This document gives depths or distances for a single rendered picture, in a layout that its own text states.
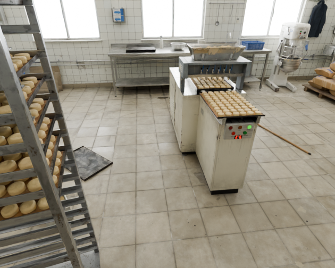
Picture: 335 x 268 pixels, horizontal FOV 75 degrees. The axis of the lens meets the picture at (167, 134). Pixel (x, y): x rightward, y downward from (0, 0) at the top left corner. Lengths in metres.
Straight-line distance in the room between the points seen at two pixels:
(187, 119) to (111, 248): 1.49
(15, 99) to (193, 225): 1.76
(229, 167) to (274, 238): 0.68
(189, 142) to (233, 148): 0.82
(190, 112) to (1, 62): 2.10
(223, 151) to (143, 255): 1.07
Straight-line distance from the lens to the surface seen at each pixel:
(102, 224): 2.16
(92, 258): 1.82
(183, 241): 2.00
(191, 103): 2.46
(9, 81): 0.62
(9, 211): 0.95
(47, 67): 1.07
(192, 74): 2.42
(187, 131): 2.61
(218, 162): 2.06
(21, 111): 0.65
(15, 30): 1.06
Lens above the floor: 1.66
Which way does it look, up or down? 30 degrees down
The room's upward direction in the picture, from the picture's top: straight up
